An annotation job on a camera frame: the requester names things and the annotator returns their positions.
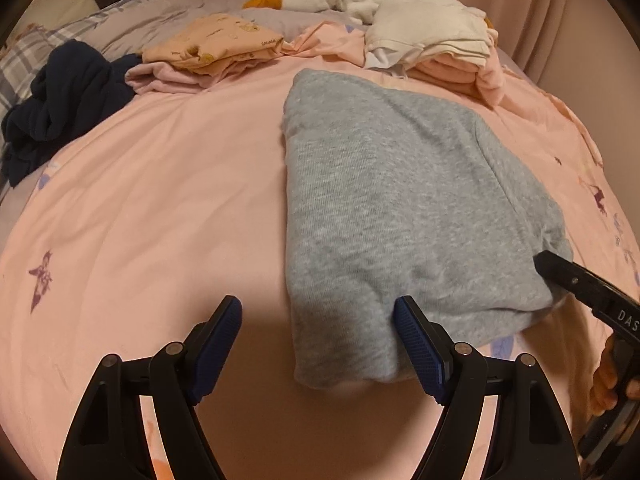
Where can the navy garment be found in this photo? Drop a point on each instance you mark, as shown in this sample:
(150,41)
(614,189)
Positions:
(60,95)

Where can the white folded garment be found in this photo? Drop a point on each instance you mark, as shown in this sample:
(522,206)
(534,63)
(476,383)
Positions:
(425,35)

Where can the grey sweatshirt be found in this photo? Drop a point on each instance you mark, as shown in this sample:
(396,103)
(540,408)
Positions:
(400,210)

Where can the beige pillow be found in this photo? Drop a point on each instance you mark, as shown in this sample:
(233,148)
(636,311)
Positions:
(55,15)

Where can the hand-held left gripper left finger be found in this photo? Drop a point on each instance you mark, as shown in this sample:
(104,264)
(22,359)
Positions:
(220,350)

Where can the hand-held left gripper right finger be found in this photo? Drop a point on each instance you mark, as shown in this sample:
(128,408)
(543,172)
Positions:
(420,345)

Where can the person's right hand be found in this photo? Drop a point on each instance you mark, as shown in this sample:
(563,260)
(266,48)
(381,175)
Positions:
(602,375)

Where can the light pink garment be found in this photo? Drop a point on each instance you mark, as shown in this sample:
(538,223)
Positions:
(165,77)

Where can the lilac grey blanket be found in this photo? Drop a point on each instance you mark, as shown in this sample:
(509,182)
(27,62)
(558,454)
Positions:
(165,15)

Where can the folded pink clothes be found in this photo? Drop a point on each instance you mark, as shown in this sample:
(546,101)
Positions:
(450,77)

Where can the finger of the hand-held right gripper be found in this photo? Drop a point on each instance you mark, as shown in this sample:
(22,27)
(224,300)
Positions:
(560,272)

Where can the pink printed bed sheet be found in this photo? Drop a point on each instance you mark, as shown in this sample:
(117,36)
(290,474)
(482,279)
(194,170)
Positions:
(150,210)

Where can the orange printed garment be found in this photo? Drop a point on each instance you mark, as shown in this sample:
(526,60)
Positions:
(215,40)

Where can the plaid bedding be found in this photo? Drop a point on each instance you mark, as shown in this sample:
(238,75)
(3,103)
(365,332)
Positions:
(22,65)

